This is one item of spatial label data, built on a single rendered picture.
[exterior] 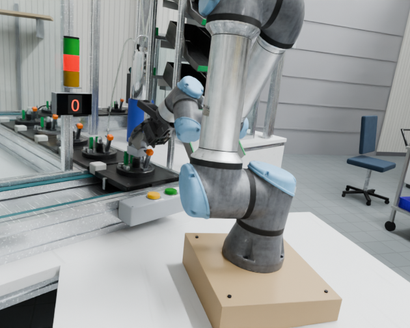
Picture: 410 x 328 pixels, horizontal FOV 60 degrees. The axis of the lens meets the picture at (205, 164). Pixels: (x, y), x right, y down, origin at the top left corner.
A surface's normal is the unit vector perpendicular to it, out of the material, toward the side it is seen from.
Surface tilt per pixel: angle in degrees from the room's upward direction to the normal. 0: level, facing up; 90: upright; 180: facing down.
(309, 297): 4
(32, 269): 0
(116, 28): 90
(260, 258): 74
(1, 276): 0
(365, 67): 90
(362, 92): 90
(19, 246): 90
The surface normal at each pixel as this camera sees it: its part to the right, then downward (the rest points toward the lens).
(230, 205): 0.29, 0.40
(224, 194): 0.32, 0.14
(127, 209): -0.69, 0.12
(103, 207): 0.72, 0.26
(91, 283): 0.10, -0.96
